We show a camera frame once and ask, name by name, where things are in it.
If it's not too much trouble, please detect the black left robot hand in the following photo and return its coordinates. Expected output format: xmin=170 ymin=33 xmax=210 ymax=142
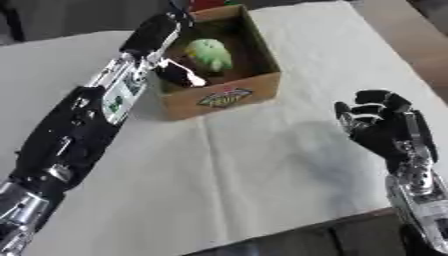
xmin=117 ymin=9 xmax=210 ymax=88

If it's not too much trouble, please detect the red object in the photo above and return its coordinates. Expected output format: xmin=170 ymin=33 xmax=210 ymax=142
xmin=187 ymin=0 xmax=230 ymax=12

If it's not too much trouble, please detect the green soft toy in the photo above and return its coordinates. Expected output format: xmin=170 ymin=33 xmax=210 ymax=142
xmin=183 ymin=38 xmax=237 ymax=73

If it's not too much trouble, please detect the tan cardboard box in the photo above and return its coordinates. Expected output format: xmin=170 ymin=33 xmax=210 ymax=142
xmin=152 ymin=3 xmax=284 ymax=121

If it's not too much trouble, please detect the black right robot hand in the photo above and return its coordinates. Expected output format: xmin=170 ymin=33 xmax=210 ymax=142
xmin=332 ymin=88 xmax=441 ymax=175

